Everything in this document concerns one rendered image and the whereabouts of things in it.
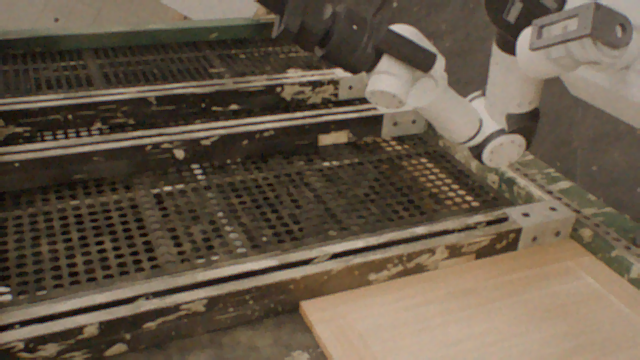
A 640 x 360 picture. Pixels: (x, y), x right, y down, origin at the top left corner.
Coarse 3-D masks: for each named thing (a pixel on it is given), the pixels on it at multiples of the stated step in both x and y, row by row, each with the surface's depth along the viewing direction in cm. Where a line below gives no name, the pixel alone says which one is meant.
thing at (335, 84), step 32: (64, 96) 155; (96, 96) 158; (128, 96) 158; (160, 96) 160; (192, 96) 164; (224, 96) 167; (256, 96) 171; (288, 96) 175; (320, 96) 179; (352, 96) 183; (0, 128) 149; (32, 128) 151; (64, 128) 154
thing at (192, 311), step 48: (384, 240) 111; (432, 240) 112; (480, 240) 115; (528, 240) 120; (144, 288) 96; (192, 288) 99; (240, 288) 98; (288, 288) 102; (336, 288) 106; (0, 336) 86; (48, 336) 88; (96, 336) 91; (144, 336) 95
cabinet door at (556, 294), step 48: (384, 288) 108; (432, 288) 109; (480, 288) 110; (528, 288) 111; (576, 288) 112; (624, 288) 113; (336, 336) 98; (384, 336) 99; (432, 336) 100; (480, 336) 100; (528, 336) 101; (576, 336) 102; (624, 336) 102
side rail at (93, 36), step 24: (120, 24) 214; (144, 24) 215; (168, 24) 217; (192, 24) 219; (216, 24) 221; (240, 24) 223; (264, 24) 227; (0, 48) 196; (24, 48) 199; (48, 48) 202; (72, 48) 205; (120, 48) 211
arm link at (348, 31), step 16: (288, 0) 94; (304, 0) 94; (320, 0) 96; (288, 16) 91; (304, 16) 92; (320, 16) 94; (336, 16) 95; (352, 16) 95; (288, 32) 91; (304, 32) 93; (320, 32) 93; (336, 32) 94; (352, 32) 94; (304, 48) 96; (320, 48) 98; (336, 48) 95; (352, 48) 95; (336, 64) 98
